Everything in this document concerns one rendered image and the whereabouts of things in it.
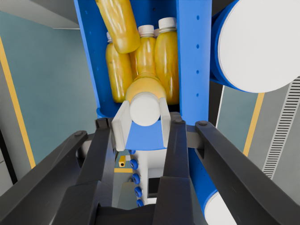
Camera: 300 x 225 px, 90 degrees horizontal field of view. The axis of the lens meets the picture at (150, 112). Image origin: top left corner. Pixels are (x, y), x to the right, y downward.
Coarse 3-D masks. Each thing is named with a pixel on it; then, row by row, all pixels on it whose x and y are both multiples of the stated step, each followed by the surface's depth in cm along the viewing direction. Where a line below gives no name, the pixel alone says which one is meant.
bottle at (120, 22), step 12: (96, 0) 29; (108, 0) 28; (120, 0) 29; (108, 12) 30; (120, 12) 30; (132, 12) 32; (108, 24) 32; (120, 24) 31; (132, 24) 33; (120, 36) 33; (132, 36) 34; (120, 48) 35; (132, 48) 35
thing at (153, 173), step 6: (156, 168) 67; (162, 168) 67; (150, 174) 64; (156, 174) 64; (162, 174) 63; (150, 180) 58; (156, 180) 58; (150, 186) 56; (156, 186) 55; (150, 192) 53; (156, 192) 53; (150, 198) 53; (156, 198) 53
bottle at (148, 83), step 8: (144, 72) 33; (136, 80) 23; (144, 80) 22; (152, 80) 22; (160, 80) 31; (128, 88) 23; (136, 88) 21; (144, 88) 20; (152, 88) 21; (160, 88) 22; (128, 96) 22; (136, 96) 20; (160, 96) 21
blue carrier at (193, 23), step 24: (144, 0) 44; (168, 0) 42; (192, 0) 23; (96, 24) 39; (144, 24) 46; (192, 24) 24; (96, 48) 39; (192, 48) 25; (96, 72) 39; (192, 72) 26; (96, 96) 38; (192, 96) 28; (192, 120) 29; (144, 144) 28
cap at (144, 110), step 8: (144, 96) 18; (152, 96) 19; (136, 104) 18; (144, 104) 18; (152, 104) 18; (136, 112) 18; (144, 112) 18; (152, 112) 18; (160, 112) 19; (136, 120) 19; (144, 120) 19; (152, 120) 19
